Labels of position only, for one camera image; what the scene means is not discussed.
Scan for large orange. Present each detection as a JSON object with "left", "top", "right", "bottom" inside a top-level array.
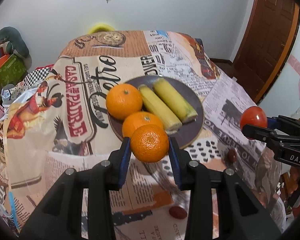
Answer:
[
  {"left": 106, "top": 83, "right": 143, "bottom": 120},
  {"left": 121, "top": 111, "right": 164, "bottom": 137}
]

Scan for corn cob with cut end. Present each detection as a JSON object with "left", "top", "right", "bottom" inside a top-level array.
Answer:
[{"left": 153, "top": 78, "right": 198, "bottom": 124}]

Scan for grey plush pillow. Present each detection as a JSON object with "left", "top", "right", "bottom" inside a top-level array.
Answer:
[{"left": 0, "top": 27, "right": 29, "bottom": 59}]

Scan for yellow foam ring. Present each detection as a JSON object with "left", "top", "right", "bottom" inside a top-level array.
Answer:
[{"left": 86, "top": 23, "right": 116, "bottom": 34}]

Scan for large orange front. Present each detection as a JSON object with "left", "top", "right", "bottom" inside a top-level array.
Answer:
[{"left": 121, "top": 111, "right": 164, "bottom": 137}]

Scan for brown wooden door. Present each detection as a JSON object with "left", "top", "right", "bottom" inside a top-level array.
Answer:
[{"left": 233, "top": 0, "right": 300, "bottom": 103}]

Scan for green cardboard box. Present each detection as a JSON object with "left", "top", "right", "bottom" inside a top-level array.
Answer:
[{"left": 0, "top": 54, "right": 27, "bottom": 101}]

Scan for red tomato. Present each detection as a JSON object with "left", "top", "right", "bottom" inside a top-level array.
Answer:
[{"left": 239, "top": 106, "right": 268, "bottom": 140}]

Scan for dark red jujube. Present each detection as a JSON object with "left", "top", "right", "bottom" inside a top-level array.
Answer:
[{"left": 226, "top": 148, "right": 237, "bottom": 164}]

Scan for red jujube front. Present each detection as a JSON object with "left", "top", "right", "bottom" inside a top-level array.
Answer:
[{"left": 169, "top": 206, "right": 187, "bottom": 220}]

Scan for white sliding wardrobe door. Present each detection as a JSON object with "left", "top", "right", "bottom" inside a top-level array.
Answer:
[{"left": 259, "top": 25, "right": 300, "bottom": 117}]

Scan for small mandarin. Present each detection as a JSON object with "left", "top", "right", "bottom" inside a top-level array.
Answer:
[{"left": 130, "top": 124, "right": 169, "bottom": 163}]

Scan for purple round plate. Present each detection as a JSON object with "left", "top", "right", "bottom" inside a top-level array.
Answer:
[{"left": 107, "top": 74, "right": 205, "bottom": 150}]

